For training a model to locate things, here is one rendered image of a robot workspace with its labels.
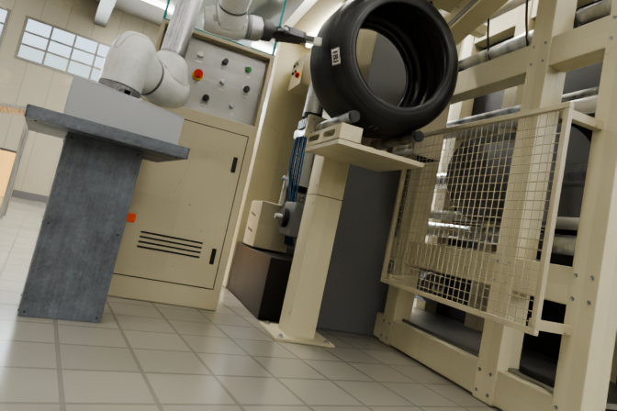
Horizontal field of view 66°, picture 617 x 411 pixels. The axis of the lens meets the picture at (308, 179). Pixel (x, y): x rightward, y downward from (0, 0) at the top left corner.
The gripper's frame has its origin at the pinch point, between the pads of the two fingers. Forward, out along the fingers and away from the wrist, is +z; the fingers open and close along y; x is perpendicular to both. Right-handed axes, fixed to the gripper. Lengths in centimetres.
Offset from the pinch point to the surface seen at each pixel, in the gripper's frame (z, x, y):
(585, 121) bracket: 70, 30, -60
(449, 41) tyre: 53, -6, -12
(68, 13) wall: -195, -239, 736
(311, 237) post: 15, 76, 26
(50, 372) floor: -73, 107, -38
